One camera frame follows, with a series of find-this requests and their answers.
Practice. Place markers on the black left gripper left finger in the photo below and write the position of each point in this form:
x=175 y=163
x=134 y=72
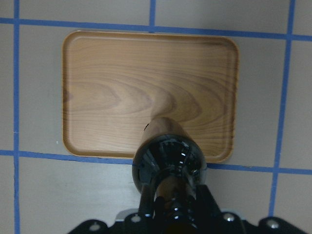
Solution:
x=146 y=211

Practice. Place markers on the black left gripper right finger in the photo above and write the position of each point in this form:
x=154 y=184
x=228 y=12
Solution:
x=207 y=212

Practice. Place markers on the dark wine bottle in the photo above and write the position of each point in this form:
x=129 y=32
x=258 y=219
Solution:
x=172 y=164

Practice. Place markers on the wooden tray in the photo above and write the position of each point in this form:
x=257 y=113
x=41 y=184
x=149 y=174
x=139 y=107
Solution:
x=115 y=83

